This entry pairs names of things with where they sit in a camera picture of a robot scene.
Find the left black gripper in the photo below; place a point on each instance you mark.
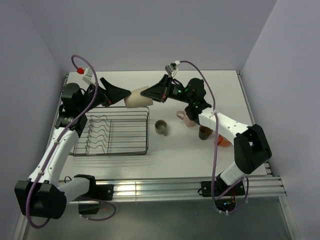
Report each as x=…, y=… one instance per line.
x=111, y=95

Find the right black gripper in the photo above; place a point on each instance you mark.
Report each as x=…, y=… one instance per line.
x=160, y=91

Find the beige tumbler cup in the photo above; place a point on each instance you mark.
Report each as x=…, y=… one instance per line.
x=136, y=100

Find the pink mug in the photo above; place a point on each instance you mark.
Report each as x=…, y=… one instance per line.
x=181, y=114

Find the orange mug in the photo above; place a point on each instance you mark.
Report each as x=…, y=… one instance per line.
x=222, y=142

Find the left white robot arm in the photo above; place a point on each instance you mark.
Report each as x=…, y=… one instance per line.
x=41, y=195

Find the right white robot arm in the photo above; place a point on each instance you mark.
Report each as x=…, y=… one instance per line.
x=250, y=145

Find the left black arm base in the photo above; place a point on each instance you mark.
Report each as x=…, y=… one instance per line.
x=102, y=192

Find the grey-green small mug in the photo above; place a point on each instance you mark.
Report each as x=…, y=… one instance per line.
x=161, y=127

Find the dark grey mug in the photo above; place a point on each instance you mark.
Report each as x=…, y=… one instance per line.
x=204, y=132

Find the black box under table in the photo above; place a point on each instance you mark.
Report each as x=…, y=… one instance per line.
x=88, y=208

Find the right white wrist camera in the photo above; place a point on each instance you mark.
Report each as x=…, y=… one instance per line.
x=172, y=68

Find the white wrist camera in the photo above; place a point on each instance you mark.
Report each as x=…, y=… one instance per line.
x=87, y=75
x=172, y=68

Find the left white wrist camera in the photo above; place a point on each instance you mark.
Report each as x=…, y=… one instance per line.
x=87, y=75

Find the grey wire dish rack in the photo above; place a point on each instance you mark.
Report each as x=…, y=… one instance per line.
x=114, y=131

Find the aluminium table rail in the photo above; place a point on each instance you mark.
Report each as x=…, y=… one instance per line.
x=176, y=189

